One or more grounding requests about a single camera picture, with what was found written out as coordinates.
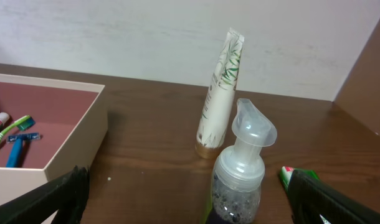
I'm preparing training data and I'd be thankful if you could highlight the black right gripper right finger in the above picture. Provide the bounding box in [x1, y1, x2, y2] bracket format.
[287, 170, 380, 224]

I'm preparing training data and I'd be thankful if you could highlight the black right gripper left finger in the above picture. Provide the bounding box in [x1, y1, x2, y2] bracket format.
[0, 166, 90, 224]

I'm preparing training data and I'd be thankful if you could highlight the green soap bar pack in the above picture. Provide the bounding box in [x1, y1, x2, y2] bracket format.
[278, 166, 331, 224]

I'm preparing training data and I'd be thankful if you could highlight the blue disposable razor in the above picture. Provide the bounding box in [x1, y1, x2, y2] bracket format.
[6, 133, 41, 167]

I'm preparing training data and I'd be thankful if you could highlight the clear foam pump bottle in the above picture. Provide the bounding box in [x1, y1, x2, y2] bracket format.
[201, 98, 277, 223]

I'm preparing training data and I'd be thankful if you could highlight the green white toothbrush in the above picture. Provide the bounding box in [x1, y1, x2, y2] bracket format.
[0, 115, 36, 143]

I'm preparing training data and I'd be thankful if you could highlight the white leaf-print lotion tube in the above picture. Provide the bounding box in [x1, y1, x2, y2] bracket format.
[195, 29, 245, 159]

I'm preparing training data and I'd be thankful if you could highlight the white square box pink inside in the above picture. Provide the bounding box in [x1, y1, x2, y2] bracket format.
[0, 74, 108, 205]

